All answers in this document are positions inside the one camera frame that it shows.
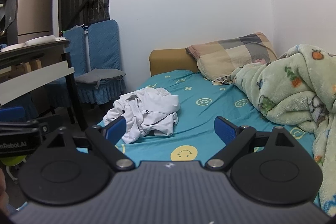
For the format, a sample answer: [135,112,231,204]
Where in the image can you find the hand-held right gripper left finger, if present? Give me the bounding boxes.
[47,116,135,171]

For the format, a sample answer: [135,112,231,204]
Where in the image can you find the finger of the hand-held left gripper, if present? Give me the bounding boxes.
[0,106,40,129]

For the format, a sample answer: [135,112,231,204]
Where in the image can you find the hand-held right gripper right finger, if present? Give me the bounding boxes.
[205,116,296,170]

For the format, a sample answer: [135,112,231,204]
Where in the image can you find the white shirt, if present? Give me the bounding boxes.
[103,88,180,144]

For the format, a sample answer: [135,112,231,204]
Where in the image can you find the person's left forearm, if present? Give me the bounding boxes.
[0,169,9,216]

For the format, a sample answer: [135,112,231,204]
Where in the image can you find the green stool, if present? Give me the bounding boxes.
[0,156,27,184]

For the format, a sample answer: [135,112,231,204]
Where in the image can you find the bed with teal printed sheet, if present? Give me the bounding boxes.
[91,69,324,211]

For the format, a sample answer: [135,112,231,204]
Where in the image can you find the black and white table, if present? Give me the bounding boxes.
[0,39,88,131]

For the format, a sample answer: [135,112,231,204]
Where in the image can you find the wooden slats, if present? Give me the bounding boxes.
[16,59,42,74]

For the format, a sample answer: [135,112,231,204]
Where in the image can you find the grey seat cushion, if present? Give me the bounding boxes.
[75,68,126,89]

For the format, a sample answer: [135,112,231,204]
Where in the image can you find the white bowl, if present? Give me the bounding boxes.
[0,43,27,53]

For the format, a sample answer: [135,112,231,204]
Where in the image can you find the plaid pillow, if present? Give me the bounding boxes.
[186,32,278,83]

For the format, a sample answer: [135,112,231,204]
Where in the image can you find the green printed fleece blanket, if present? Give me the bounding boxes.
[231,43,336,216]

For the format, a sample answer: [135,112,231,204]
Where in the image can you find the white plate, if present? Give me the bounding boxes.
[25,35,58,46]

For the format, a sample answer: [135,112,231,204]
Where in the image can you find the blue covered chair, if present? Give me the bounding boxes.
[47,28,88,114]
[76,19,127,109]

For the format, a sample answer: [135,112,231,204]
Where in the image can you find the mustard headboard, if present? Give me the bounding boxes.
[149,49,200,77]

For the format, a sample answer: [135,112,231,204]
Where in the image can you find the bronze refrigerator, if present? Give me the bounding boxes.
[5,0,53,44]

